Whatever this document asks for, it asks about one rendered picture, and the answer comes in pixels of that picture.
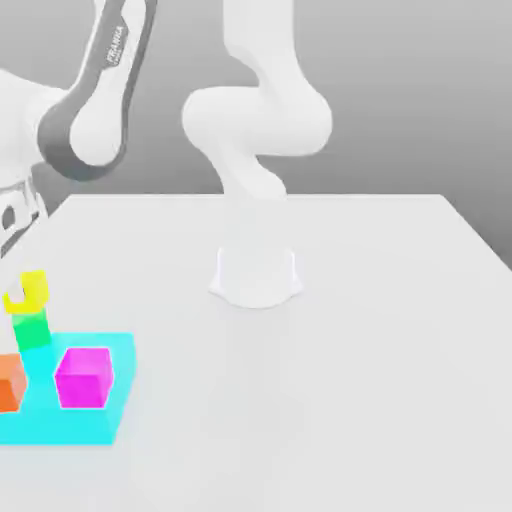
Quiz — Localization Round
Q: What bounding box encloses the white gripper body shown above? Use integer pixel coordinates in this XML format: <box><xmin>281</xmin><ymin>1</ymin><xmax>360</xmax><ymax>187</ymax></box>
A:
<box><xmin>0</xmin><ymin>213</ymin><xmax>44</xmax><ymax>299</ymax></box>

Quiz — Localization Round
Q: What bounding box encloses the small green cube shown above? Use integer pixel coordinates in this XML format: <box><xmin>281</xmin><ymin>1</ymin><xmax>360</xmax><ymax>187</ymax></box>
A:
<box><xmin>11</xmin><ymin>307</ymin><xmax>54</xmax><ymax>354</ymax></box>

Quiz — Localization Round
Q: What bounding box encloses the small orange cube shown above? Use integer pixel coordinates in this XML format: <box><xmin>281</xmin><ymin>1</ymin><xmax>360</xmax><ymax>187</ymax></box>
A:
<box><xmin>0</xmin><ymin>353</ymin><xmax>29</xmax><ymax>414</ymax></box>

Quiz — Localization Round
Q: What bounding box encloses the small magenta cube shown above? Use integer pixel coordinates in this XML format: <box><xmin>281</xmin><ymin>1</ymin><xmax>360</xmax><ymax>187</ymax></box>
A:
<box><xmin>53</xmin><ymin>346</ymin><xmax>116</xmax><ymax>410</ymax></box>

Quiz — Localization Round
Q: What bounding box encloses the large cyan box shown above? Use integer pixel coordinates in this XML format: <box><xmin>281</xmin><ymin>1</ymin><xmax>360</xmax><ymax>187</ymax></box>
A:
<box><xmin>0</xmin><ymin>331</ymin><xmax>138</xmax><ymax>447</ymax></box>

